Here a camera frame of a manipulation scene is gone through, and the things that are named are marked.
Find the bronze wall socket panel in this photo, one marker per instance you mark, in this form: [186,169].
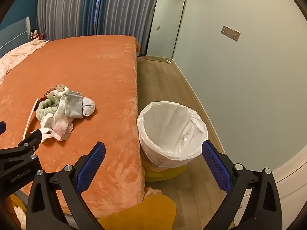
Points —
[230,33]

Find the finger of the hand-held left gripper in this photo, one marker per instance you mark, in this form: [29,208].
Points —
[33,137]
[2,127]

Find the gold framed floor mirror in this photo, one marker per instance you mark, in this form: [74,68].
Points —
[165,24]

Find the beige knotted stocking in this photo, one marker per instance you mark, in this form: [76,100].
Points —
[61,88]

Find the trash bin with white liner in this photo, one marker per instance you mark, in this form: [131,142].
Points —
[168,124]

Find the orange bed cover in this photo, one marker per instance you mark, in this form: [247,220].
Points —
[84,64]

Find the long pale paper strip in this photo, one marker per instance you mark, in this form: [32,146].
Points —
[30,118]

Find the person's yellow trouser leg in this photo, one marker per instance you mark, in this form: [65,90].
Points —
[144,213]

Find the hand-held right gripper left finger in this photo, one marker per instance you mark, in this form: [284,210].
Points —
[92,165]

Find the teal headboard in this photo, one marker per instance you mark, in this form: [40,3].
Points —
[12,38]

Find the grey pleated curtain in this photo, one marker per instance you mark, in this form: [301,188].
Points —
[72,9]

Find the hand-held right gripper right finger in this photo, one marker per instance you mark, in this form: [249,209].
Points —
[215,165]

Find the pale blue sock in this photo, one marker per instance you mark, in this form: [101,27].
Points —
[88,106]

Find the plush toys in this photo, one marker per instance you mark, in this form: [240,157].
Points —
[36,34]

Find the white sock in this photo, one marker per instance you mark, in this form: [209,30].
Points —
[53,95]

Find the green chunky knit headband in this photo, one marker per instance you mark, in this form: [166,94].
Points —
[46,107]

